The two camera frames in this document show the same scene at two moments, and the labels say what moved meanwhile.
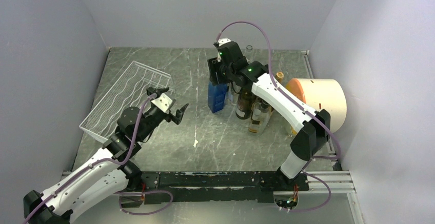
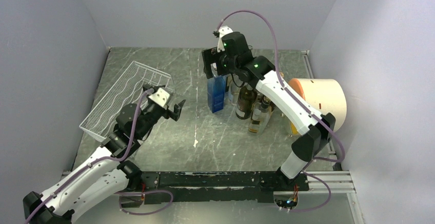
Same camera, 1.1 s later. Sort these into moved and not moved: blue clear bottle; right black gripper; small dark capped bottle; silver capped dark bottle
Moved: right black gripper
Not moved: small dark capped bottle; blue clear bottle; silver capped dark bottle
